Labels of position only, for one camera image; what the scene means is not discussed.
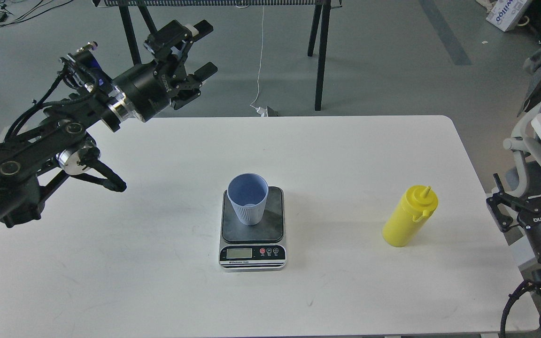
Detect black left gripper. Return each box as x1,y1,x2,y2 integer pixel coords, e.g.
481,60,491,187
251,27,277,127
108,20,218,123

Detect yellow squeeze bottle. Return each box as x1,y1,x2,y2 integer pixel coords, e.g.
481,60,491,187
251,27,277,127
382,185,439,247

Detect blue ribbed plastic cup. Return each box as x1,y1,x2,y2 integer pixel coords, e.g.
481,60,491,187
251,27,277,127
227,173,269,225

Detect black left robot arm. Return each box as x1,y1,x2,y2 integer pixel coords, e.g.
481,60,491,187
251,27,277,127
0,21,218,228

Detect black digital kitchen scale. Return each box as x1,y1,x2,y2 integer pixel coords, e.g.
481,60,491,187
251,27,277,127
218,186,287,272

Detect white power plug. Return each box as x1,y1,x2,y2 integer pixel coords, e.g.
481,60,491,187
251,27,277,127
254,107,269,117

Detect white cardboard box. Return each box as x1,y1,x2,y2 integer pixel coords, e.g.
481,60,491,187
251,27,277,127
486,0,533,32

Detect black trestle table frame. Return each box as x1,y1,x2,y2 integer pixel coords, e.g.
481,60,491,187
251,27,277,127
87,0,340,112

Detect white hanging cable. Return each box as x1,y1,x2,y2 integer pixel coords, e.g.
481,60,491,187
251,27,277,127
250,5,265,109

